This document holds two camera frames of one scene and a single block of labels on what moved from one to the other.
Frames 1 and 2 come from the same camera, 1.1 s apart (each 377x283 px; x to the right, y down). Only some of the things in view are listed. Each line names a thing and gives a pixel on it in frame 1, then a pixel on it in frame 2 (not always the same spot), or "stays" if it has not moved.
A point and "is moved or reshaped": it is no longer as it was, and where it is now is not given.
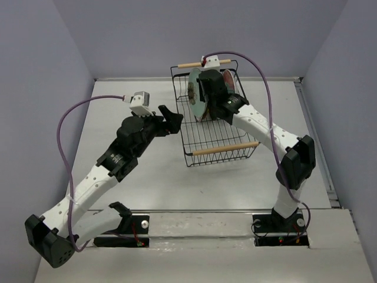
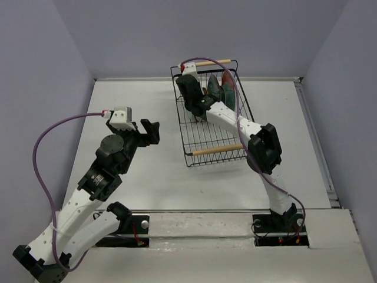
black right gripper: x=202 y=96 -> x=197 y=82
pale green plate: x=198 y=107 is moved or reshaped
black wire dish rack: x=208 y=142 stays
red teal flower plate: x=229 y=81 stays
